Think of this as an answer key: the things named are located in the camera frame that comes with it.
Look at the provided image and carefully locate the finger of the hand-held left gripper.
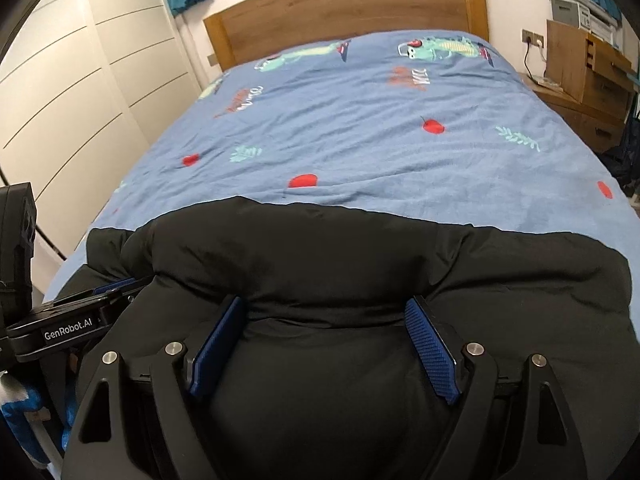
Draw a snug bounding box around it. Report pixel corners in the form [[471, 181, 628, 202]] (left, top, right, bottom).
[[92, 275, 153, 314]]

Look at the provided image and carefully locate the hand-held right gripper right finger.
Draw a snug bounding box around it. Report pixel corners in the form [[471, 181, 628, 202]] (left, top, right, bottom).
[[404, 295, 588, 480]]

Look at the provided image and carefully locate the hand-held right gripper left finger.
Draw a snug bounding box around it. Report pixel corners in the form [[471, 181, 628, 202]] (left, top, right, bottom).
[[62, 295, 246, 480]]

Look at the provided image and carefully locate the black puffer jacket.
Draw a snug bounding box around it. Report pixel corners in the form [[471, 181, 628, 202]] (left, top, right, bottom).
[[42, 195, 633, 480]]

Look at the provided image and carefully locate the blue and white cloth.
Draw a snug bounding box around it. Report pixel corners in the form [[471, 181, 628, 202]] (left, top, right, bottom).
[[0, 370, 76, 468]]

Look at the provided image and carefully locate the white wardrobe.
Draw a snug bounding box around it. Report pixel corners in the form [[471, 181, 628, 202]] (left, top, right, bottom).
[[0, 0, 211, 261]]

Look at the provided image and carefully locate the bed with blue duvet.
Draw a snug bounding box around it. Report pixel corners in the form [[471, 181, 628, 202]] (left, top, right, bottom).
[[42, 30, 636, 306]]

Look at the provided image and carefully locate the dark blue bag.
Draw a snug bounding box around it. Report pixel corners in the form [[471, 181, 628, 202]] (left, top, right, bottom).
[[602, 120, 640, 186]]

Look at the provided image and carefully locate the wooden nightstand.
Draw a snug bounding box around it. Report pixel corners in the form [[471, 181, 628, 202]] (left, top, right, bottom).
[[517, 72, 633, 153]]

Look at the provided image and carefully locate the wooden drawer cabinet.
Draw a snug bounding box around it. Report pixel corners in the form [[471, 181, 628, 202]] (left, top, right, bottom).
[[545, 19, 638, 106]]

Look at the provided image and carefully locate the wooden headboard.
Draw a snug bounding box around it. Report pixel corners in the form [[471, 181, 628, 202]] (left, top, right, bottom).
[[202, 0, 490, 73]]

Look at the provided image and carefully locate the grey white printer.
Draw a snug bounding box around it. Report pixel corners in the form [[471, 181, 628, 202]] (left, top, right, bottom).
[[547, 0, 623, 43]]

